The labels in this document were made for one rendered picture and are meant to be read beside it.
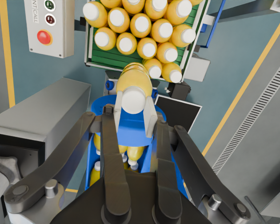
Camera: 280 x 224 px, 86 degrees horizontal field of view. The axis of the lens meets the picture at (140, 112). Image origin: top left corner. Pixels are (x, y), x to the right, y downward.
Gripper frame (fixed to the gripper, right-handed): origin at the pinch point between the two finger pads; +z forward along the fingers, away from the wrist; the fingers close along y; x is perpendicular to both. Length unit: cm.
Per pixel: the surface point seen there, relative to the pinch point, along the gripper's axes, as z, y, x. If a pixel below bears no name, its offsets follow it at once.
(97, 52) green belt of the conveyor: 53, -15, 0
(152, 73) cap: 31.5, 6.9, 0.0
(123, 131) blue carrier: 19.1, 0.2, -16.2
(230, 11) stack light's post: 53, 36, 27
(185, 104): 127, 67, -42
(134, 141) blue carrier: 19.2, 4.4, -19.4
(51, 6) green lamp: 31.5, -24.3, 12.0
